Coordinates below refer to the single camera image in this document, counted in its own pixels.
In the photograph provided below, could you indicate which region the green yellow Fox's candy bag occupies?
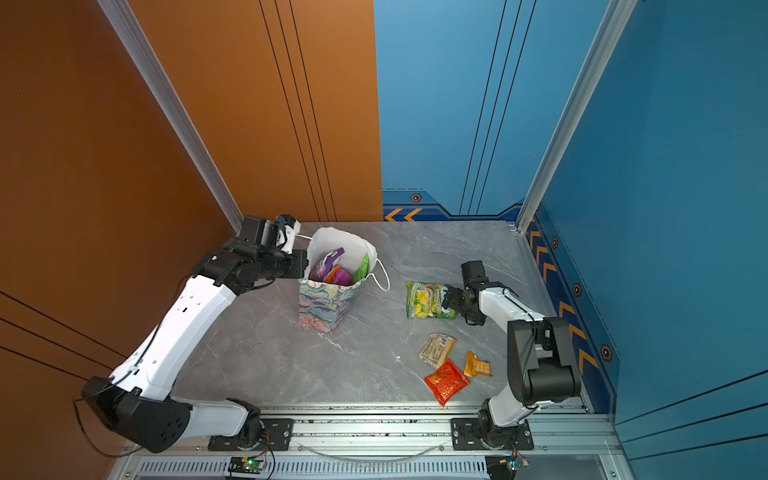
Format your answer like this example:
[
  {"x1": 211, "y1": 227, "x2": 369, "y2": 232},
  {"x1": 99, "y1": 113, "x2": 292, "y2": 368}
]
[{"x1": 406, "y1": 281, "x2": 458, "y2": 320}]

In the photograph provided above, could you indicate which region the beige clear snack packet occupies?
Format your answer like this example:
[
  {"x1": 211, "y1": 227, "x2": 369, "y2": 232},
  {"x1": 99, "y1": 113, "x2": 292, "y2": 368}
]
[{"x1": 419, "y1": 333, "x2": 456, "y2": 369}]

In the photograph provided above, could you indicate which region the orange Fox's candy bag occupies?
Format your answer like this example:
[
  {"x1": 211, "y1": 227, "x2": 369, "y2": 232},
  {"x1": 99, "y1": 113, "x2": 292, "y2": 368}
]
[{"x1": 324, "y1": 265, "x2": 341, "y2": 284}]

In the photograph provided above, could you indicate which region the small orange snack packet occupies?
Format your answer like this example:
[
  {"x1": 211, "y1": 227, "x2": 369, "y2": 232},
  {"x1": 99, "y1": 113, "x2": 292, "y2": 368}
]
[{"x1": 463, "y1": 352, "x2": 492, "y2": 378}]

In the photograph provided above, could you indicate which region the floral white paper bag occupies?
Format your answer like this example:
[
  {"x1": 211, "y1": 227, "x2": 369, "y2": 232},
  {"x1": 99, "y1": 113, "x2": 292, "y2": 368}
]
[{"x1": 299, "y1": 227, "x2": 391, "y2": 333}]

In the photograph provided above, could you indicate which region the red snack packet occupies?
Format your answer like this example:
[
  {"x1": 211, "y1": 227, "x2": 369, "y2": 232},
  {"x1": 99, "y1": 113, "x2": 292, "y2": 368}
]
[{"x1": 424, "y1": 359, "x2": 470, "y2": 406}]

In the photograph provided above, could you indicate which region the green Lays chips bag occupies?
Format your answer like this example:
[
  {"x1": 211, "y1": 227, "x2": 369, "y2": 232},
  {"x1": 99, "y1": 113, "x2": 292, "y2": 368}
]
[{"x1": 352, "y1": 254, "x2": 370, "y2": 284}]

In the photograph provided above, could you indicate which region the pink berries candy bag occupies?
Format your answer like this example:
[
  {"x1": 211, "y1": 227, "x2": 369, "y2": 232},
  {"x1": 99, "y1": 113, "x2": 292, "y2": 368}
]
[{"x1": 309, "y1": 247, "x2": 345, "y2": 283}]

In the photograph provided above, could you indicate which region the purple grape candy bag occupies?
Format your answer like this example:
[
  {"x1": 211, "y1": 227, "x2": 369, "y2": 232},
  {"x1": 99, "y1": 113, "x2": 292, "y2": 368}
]
[{"x1": 328, "y1": 268, "x2": 355, "y2": 286}]

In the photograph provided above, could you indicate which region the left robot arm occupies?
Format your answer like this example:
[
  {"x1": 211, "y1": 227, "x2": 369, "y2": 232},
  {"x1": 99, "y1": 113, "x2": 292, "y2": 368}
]
[{"x1": 79, "y1": 247, "x2": 308, "y2": 453}]

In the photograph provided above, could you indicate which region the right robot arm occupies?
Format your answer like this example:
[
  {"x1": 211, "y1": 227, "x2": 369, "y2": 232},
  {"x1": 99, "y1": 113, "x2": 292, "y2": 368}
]
[{"x1": 441, "y1": 282, "x2": 582, "y2": 450}]

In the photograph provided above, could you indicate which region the right circuit board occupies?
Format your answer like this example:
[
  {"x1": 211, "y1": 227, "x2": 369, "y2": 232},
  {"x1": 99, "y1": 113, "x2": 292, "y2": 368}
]
[{"x1": 485, "y1": 455, "x2": 530, "y2": 480}]

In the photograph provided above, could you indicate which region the circuit board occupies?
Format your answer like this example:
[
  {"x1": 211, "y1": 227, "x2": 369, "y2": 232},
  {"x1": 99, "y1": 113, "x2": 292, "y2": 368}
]
[
  {"x1": 485, "y1": 455, "x2": 530, "y2": 480},
  {"x1": 227, "y1": 456, "x2": 269, "y2": 478}
]

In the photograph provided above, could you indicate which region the left circuit board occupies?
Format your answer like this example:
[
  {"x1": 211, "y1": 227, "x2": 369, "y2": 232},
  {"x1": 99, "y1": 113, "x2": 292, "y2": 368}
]
[{"x1": 227, "y1": 456, "x2": 269, "y2": 478}]

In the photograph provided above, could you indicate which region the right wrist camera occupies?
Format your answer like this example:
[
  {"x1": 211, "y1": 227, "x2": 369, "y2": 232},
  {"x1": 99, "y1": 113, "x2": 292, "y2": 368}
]
[{"x1": 461, "y1": 260, "x2": 488, "y2": 289}]

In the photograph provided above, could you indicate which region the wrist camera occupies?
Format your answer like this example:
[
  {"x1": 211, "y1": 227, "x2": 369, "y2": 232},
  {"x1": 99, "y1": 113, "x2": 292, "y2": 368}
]
[
  {"x1": 237, "y1": 215, "x2": 301, "y2": 253},
  {"x1": 461, "y1": 260, "x2": 488, "y2": 289}
]

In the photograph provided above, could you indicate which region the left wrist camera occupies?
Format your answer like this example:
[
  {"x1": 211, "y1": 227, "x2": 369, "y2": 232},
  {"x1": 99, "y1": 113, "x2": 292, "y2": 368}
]
[{"x1": 237, "y1": 215, "x2": 301, "y2": 253}]

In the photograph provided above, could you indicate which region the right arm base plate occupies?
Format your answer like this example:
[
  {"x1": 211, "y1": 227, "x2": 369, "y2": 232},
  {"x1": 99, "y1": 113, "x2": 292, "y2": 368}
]
[{"x1": 450, "y1": 417, "x2": 535, "y2": 451}]

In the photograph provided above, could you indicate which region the aluminium rail frame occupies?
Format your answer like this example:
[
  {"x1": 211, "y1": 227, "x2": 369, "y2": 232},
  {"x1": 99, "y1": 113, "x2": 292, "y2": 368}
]
[{"x1": 110, "y1": 398, "x2": 633, "y2": 479}]

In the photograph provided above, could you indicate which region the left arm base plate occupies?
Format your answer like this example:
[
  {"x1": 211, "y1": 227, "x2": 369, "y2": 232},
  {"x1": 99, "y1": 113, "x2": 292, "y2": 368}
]
[{"x1": 207, "y1": 418, "x2": 295, "y2": 452}]

